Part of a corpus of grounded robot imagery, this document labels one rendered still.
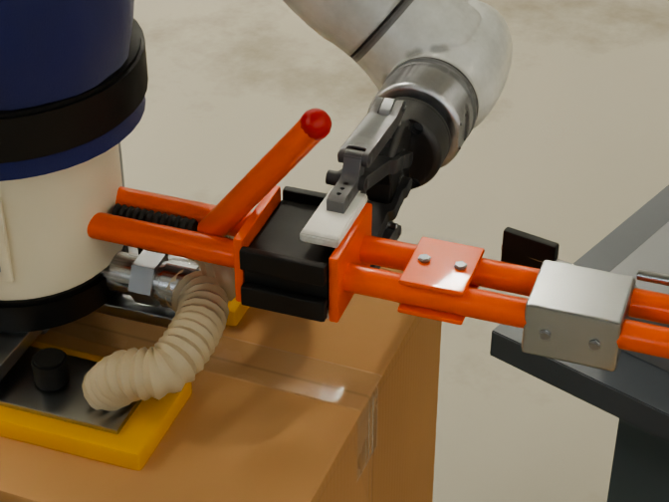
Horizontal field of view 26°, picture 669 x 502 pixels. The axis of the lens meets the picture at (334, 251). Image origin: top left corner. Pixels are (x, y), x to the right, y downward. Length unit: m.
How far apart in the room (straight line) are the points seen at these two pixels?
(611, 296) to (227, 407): 0.32
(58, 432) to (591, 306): 0.42
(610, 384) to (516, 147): 1.95
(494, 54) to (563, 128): 2.38
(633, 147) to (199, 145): 1.08
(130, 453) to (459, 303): 0.27
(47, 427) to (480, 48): 0.52
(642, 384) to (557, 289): 0.68
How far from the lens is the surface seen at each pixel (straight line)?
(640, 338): 1.05
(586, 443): 2.77
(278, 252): 1.09
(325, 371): 1.21
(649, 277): 1.09
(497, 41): 1.37
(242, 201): 1.10
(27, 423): 1.15
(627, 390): 1.72
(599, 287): 1.07
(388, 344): 1.23
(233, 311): 1.25
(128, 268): 1.19
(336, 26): 1.33
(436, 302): 1.07
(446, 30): 1.33
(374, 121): 1.17
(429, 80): 1.27
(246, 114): 3.76
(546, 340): 1.06
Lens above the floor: 1.84
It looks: 35 degrees down
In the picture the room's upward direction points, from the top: straight up
